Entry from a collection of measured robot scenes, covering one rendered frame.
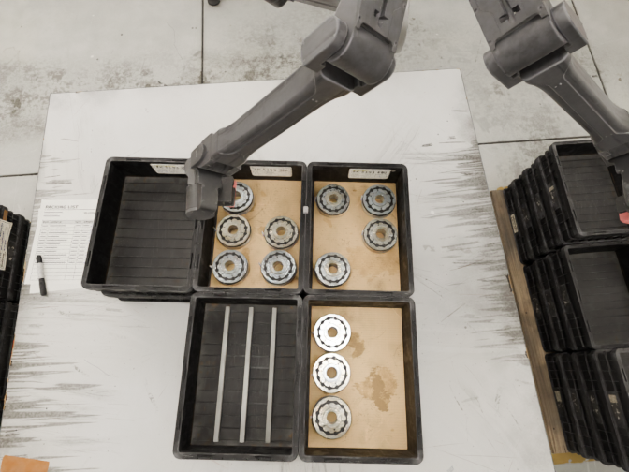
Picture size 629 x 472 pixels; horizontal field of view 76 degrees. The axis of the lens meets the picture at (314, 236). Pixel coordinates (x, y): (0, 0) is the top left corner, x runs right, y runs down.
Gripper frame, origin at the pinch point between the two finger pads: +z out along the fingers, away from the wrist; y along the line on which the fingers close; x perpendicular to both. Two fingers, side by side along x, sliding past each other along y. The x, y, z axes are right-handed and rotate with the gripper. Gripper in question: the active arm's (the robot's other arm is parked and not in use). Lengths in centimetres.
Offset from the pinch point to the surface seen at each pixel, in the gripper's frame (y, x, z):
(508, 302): 88, -17, 36
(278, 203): 12.7, 9.8, 23.4
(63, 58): -133, 134, 108
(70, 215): -60, 8, 36
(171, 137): -30, 40, 37
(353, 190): 36.2, 15.2, 23.5
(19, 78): -156, 119, 107
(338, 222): 31.6, 4.2, 23.4
